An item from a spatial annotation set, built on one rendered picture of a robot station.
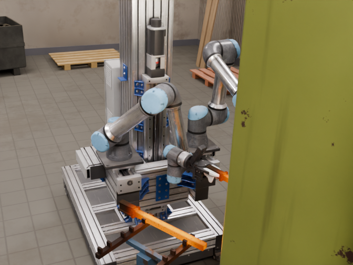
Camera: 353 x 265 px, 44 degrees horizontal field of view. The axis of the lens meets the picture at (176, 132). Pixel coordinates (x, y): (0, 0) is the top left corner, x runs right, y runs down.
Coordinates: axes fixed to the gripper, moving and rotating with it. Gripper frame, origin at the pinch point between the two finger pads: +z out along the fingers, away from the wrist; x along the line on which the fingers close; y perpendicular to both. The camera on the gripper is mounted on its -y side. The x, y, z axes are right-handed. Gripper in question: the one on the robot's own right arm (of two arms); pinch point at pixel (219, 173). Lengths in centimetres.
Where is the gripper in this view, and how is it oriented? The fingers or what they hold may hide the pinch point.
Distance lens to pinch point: 203.3
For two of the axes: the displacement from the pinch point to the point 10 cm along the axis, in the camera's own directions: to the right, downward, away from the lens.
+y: -0.5, 9.1, 4.1
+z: 6.9, 3.3, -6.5
